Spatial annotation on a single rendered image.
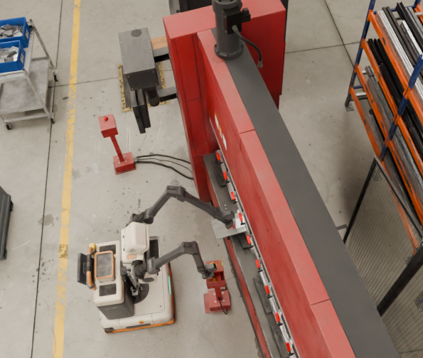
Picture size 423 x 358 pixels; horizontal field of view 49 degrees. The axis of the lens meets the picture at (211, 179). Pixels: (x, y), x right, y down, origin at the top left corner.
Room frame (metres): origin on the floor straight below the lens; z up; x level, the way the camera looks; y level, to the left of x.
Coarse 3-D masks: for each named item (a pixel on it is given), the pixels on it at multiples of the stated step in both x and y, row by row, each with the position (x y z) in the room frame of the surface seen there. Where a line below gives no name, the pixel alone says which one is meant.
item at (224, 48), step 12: (216, 0) 2.35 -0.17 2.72; (228, 0) 2.33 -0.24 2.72; (240, 0) 2.35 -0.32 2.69; (216, 12) 2.34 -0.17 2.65; (228, 12) 2.27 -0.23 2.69; (240, 12) 2.25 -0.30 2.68; (216, 24) 2.37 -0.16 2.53; (228, 24) 2.24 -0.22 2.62; (240, 24) 2.25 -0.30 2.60; (228, 36) 2.31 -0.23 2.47; (240, 36) 2.17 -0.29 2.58; (216, 48) 2.38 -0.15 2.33; (228, 48) 2.31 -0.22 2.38; (240, 48) 2.35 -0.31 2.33
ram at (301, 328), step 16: (208, 80) 2.47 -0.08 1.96; (208, 96) 2.54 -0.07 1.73; (224, 112) 2.06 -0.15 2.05; (224, 128) 2.10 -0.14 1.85; (240, 160) 1.72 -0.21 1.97; (240, 176) 1.73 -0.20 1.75; (240, 192) 1.75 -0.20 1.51; (256, 192) 1.41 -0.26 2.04; (256, 208) 1.41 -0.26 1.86; (256, 224) 1.40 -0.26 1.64; (256, 240) 1.40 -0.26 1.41; (272, 240) 1.13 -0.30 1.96; (272, 256) 1.11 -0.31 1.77; (272, 272) 1.08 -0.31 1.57; (288, 272) 0.90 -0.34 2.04; (288, 288) 0.86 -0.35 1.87; (288, 304) 0.83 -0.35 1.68; (288, 320) 0.79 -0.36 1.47; (304, 320) 0.65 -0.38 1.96; (304, 336) 0.61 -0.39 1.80; (304, 352) 0.57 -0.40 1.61; (320, 352) 0.47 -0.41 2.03
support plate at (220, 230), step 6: (210, 222) 1.81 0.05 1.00; (216, 222) 1.80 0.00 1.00; (222, 222) 1.79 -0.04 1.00; (216, 228) 1.75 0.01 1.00; (222, 228) 1.74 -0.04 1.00; (234, 228) 1.73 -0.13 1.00; (240, 228) 1.72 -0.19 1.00; (216, 234) 1.69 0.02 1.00; (222, 234) 1.68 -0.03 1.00; (228, 234) 1.67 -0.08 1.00
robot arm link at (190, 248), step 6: (180, 246) 1.40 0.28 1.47; (186, 246) 1.39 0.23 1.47; (192, 246) 1.39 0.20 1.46; (168, 252) 1.41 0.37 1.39; (174, 252) 1.38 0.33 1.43; (180, 252) 1.36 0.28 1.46; (186, 252) 1.35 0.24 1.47; (192, 252) 1.36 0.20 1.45; (198, 252) 1.36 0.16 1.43; (150, 258) 1.44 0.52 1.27; (156, 258) 1.43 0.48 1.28; (162, 258) 1.39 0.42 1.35; (168, 258) 1.37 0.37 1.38; (174, 258) 1.37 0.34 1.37; (156, 264) 1.36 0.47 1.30; (162, 264) 1.36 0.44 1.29; (150, 270) 1.34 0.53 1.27; (156, 270) 1.34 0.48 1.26
